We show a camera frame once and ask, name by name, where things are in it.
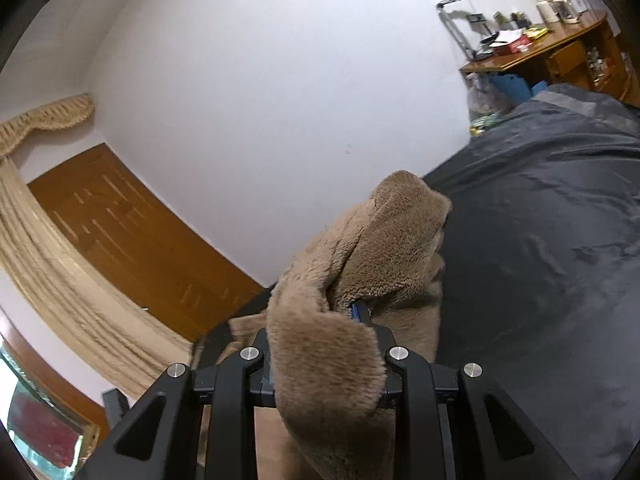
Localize wooden window frame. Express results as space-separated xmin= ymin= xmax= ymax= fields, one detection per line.
xmin=0 ymin=330 xmax=111 ymax=480

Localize dark grey bed cover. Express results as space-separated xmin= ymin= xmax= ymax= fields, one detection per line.
xmin=190 ymin=82 xmax=640 ymax=480

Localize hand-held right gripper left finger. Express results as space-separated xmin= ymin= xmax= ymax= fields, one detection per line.
xmin=75 ymin=329 xmax=278 ymax=480

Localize black desk lamp stand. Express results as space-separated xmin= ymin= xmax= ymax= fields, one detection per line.
xmin=435 ymin=0 xmax=501 ymax=58

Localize white papers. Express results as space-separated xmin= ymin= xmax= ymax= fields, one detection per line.
xmin=487 ymin=29 xmax=526 ymax=46

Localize wooden desk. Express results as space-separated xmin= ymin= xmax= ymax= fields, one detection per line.
xmin=460 ymin=10 xmax=633 ymax=103

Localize brown fleece blanket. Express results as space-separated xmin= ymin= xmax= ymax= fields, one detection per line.
xmin=197 ymin=170 xmax=453 ymax=480

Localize red box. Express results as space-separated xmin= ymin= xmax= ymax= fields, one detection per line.
xmin=492 ymin=35 xmax=533 ymax=56

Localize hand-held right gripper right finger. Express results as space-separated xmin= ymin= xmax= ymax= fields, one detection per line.
xmin=350 ymin=301 xmax=568 ymax=480

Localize beige curtain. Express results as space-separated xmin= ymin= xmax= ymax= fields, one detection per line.
xmin=0 ymin=94 xmax=193 ymax=401

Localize colourful printed package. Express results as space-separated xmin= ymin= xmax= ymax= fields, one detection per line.
xmin=469 ymin=112 xmax=501 ymax=136

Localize black object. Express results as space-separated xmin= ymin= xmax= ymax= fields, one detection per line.
xmin=101 ymin=389 xmax=127 ymax=428

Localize brown wooden panel door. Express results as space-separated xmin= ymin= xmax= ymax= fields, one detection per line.
xmin=27 ymin=142 xmax=266 ymax=343

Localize clear plastic bag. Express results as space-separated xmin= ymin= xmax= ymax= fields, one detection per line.
xmin=465 ymin=72 xmax=513 ymax=123

